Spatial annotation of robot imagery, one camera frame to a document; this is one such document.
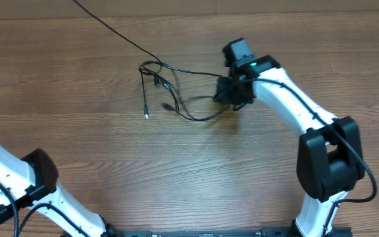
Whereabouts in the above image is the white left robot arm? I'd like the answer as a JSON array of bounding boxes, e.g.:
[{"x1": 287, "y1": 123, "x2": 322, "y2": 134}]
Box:
[{"x1": 0, "y1": 144, "x2": 111, "y2": 236}]

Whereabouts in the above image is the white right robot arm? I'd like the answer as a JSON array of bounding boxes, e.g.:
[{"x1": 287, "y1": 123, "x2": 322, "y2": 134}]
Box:
[{"x1": 215, "y1": 38, "x2": 365, "y2": 236}]

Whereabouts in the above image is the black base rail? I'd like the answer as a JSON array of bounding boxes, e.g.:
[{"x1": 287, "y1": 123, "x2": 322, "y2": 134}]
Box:
[{"x1": 120, "y1": 226, "x2": 353, "y2": 237}]

